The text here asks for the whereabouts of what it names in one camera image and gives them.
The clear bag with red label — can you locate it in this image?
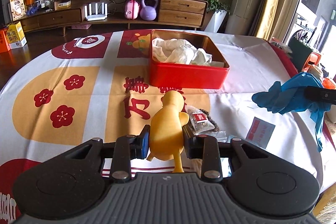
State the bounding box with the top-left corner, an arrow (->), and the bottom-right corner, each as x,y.
185,105 -> 215,135

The yellow rubber duck toy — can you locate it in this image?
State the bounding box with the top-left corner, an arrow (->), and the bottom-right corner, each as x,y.
147,90 -> 189,173

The blue cloth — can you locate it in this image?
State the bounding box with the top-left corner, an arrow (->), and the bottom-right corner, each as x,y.
252,72 -> 332,152

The red white packet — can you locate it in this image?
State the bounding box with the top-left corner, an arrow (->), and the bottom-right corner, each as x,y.
246,117 -> 275,149

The brown hair scrunchie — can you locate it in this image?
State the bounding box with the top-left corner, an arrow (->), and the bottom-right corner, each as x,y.
200,109 -> 219,132

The dark green container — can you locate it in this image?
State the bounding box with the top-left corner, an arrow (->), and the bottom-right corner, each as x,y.
288,36 -> 314,72

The red tin box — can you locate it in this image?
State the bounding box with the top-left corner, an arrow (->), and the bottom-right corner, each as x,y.
149,30 -> 230,89

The printed tablecloth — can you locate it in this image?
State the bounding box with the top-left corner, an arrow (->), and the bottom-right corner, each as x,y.
1,30 -> 335,223

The white cloth in box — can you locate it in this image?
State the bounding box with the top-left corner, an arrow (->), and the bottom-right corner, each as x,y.
151,38 -> 225,67

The white plant pot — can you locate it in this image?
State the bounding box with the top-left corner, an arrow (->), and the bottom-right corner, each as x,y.
205,10 -> 227,33

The purple kettlebell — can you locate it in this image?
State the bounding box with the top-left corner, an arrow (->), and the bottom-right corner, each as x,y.
140,0 -> 158,21

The white router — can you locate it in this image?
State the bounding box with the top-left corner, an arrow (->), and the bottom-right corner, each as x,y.
84,2 -> 108,22

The wooden TV cabinet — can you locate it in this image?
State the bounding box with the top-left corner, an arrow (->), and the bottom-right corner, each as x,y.
19,0 -> 208,32

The yellow box on floor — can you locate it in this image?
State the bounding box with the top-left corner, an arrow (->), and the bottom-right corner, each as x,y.
6,22 -> 27,50

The cereal box on cabinet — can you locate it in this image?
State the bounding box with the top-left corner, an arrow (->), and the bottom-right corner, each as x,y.
10,0 -> 26,21

